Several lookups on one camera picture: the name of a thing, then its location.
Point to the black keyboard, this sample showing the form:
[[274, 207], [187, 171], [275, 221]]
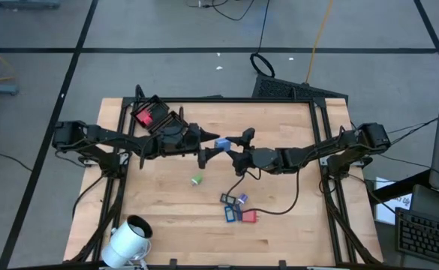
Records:
[[425, 236]]

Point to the white paper sheet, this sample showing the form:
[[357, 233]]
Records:
[[388, 210]]

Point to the blue box with grey window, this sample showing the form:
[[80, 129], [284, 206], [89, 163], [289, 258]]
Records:
[[229, 214]]

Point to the black table frame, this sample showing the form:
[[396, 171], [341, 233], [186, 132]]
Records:
[[316, 120]]

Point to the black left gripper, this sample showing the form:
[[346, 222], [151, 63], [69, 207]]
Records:
[[174, 144]]

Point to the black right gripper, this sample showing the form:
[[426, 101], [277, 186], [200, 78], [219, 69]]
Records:
[[264, 159]]

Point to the black mesh basket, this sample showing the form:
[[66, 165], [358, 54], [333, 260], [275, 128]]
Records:
[[155, 107]]

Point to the purple and white plug adapter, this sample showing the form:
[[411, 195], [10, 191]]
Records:
[[242, 198]]

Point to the light blue plug adapter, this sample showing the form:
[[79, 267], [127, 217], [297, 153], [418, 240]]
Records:
[[223, 144]]

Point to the white cylindrical lamp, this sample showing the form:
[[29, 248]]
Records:
[[127, 240]]

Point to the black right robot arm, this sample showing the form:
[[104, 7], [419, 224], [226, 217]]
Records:
[[335, 148]]

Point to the black computer tower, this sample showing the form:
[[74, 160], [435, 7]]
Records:
[[298, 88]]

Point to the black box with grey window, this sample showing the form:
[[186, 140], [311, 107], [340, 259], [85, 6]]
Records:
[[227, 198]]

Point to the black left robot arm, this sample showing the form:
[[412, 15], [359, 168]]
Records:
[[103, 134]]

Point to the green and white plug adapter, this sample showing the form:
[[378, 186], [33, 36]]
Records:
[[196, 180]]

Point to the dark blue box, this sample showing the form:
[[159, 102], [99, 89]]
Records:
[[238, 212]]

